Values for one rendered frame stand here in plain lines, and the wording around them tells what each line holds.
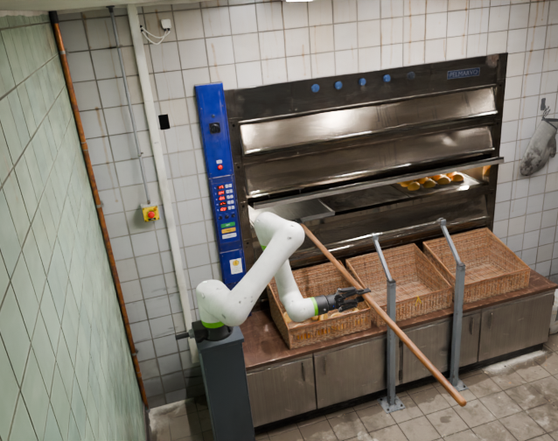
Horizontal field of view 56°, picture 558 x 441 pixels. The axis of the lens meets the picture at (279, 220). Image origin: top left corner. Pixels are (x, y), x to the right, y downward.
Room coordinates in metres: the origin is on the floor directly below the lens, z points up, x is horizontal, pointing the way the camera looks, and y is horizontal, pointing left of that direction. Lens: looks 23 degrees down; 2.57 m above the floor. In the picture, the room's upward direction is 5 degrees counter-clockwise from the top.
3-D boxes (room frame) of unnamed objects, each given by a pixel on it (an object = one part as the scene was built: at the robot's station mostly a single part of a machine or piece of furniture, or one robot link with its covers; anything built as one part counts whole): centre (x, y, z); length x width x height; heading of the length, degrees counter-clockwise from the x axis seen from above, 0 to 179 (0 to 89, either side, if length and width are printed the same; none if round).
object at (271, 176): (3.32, -0.68, 1.54); 1.79 x 0.11 x 0.19; 105
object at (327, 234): (3.32, -0.68, 1.02); 1.79 x 0.11 x 0.19; 105
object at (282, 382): (3.02, -0.65, 0.29); 2.42 x 0.56 x 0.58; 105
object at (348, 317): (2.92, -0.20, 0.72); 0.56 x 0.49 x 0.28; 105
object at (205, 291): (1.98, 0.32, 1.36); 0.16 x 0.13 x 0.19; 38
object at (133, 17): (2.95, 0.66, 1.45); 0.05 x 0.02 x 2.30; 105
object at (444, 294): (3.07, -0.76, 0.72); 0.56 x 0.49 x 0.28; 106
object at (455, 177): (3.90, -1.13, 1.21); 0.61 x 0.48 x 0.06; 15
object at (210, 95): (3.95, 0.57, 1.07); 1.93 x 0.16 x 2.15; 15
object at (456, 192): (3.35, -0.68, 1.16); 1.80 x 0.06 x 0.04; 105
